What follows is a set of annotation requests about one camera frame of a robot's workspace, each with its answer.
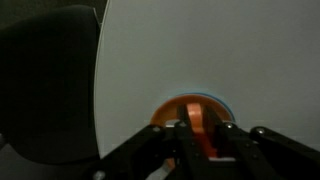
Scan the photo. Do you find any grey chair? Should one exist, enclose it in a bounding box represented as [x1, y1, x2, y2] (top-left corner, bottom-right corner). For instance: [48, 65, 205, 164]
[0, 5, 100, 180]

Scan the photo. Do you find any orange mug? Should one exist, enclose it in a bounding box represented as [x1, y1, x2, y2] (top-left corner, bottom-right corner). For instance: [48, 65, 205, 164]
[187, 103, 217, 158]

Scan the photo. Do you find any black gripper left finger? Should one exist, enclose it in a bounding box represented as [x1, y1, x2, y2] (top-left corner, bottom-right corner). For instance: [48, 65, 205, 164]
[83, 106, 210, 180]

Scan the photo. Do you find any orange saucer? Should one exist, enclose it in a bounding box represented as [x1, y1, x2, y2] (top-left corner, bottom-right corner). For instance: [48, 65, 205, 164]
[149, 93, 236, 169]

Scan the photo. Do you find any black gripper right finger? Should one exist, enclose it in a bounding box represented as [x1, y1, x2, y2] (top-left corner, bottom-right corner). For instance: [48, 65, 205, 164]
[203, 107, 320, 180]

